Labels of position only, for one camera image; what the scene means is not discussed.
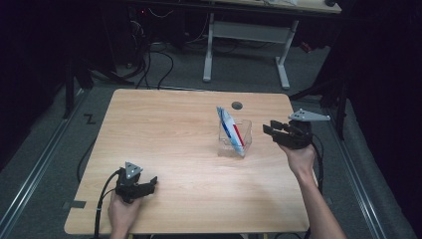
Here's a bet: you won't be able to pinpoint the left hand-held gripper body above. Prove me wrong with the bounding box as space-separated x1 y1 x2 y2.
114 161 149 205

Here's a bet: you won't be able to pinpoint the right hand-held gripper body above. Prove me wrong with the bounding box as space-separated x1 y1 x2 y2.
277 108 331 150

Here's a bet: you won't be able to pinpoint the clear plastic box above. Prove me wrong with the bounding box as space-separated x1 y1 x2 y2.
217 117 253 160

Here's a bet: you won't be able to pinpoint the white red blue toothpaste tube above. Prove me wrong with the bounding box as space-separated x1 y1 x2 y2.
216 106 248 158

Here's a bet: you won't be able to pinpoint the person's right hand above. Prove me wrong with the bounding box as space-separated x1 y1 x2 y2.
278 142 317 181

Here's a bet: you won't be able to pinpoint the person's left hand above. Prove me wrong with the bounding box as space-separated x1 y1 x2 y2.
106 190 144 233

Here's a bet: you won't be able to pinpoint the black metal stand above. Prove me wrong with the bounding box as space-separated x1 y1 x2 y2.
62 59 95 120
289 76 350 141

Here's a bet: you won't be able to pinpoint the white-legged wooden desk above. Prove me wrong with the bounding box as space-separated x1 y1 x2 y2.
131 0 342 91

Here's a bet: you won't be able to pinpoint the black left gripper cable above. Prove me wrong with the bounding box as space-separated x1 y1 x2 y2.
92 168 123 239

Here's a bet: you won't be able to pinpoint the thin black floor cable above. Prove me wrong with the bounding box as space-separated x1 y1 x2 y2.
76 137 98 185

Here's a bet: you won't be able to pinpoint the metal floor rail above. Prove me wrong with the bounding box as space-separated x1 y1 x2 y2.
0 89 90 237
321 106 388 239

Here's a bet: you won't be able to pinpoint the black floor cables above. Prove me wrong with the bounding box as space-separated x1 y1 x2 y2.
89 39 175 91

